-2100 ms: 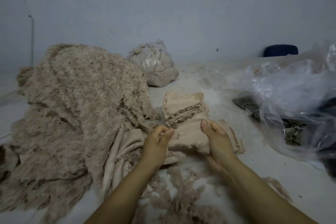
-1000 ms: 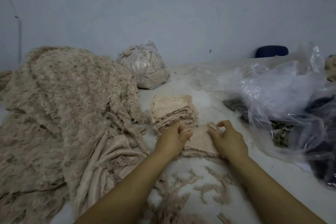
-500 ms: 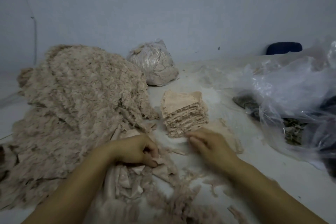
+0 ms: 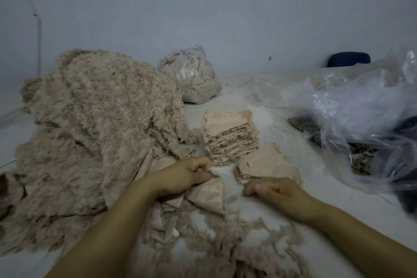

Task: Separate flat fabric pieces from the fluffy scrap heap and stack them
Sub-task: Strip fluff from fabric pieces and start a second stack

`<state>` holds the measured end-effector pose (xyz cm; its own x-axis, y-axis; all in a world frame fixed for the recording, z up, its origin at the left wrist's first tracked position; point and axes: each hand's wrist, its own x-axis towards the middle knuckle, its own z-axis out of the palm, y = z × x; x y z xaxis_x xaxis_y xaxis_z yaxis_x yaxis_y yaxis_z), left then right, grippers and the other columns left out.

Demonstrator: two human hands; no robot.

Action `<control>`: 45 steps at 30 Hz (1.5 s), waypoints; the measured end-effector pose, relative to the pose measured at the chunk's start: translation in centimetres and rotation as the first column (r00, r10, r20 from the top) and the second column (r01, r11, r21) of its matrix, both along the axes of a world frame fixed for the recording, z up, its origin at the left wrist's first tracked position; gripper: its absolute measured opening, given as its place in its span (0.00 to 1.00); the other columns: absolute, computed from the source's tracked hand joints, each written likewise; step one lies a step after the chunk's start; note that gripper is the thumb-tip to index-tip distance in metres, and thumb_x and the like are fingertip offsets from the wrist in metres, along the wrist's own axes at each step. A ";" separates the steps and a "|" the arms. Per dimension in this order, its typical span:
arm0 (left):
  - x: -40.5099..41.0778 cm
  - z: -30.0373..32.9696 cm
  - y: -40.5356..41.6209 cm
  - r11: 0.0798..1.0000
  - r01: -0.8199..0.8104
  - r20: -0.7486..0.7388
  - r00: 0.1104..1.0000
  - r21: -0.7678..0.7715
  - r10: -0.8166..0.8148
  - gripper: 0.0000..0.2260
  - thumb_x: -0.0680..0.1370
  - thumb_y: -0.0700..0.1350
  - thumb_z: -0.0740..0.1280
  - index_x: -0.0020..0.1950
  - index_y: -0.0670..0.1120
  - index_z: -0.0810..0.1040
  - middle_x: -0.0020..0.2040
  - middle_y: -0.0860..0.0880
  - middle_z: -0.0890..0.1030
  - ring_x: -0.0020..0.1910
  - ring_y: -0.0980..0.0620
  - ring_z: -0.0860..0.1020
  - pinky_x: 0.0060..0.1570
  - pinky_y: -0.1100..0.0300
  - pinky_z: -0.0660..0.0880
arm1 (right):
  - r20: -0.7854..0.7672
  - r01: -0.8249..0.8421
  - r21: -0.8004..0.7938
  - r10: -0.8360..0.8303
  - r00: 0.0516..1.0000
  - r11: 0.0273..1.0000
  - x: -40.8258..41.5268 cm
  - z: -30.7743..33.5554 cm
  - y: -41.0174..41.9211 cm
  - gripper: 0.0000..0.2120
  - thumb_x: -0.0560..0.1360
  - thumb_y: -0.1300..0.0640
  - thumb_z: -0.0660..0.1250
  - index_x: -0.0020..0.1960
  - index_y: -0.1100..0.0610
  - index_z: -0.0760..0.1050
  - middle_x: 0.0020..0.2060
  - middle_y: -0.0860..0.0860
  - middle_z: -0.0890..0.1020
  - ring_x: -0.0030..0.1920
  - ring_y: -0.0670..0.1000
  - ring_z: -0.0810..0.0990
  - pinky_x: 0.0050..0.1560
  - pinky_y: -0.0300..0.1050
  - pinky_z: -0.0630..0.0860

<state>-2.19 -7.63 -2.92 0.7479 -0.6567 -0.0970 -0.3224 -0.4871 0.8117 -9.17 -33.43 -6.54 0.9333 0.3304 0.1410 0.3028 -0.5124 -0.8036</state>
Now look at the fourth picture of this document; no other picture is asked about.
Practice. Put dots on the beige fabric piece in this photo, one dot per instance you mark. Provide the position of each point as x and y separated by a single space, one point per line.
208 195

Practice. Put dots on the person's right forearm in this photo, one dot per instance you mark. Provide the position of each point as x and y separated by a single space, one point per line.
368 239

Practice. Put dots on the large pile beige fabric scraps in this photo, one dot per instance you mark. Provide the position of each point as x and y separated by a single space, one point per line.
91 124

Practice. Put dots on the clear bag of beige scraps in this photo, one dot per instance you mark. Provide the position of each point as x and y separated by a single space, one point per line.
192 74

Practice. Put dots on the large clear plastic bag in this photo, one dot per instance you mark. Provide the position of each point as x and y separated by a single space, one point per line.
361 108

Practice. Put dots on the blue chair back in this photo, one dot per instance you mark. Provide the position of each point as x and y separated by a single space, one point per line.
348 59

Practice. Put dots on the person's left forearm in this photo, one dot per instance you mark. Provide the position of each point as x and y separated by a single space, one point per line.
101 235

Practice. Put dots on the person's right hand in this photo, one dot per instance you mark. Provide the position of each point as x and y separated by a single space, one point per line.
281 195

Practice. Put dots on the stack of sorted beige pieces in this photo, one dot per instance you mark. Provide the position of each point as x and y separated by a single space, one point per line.
228 134

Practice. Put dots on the beige scrap strips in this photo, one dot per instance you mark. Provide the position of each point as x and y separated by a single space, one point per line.
221 245

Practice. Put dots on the person's left hand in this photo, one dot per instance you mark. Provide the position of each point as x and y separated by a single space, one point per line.
179 177

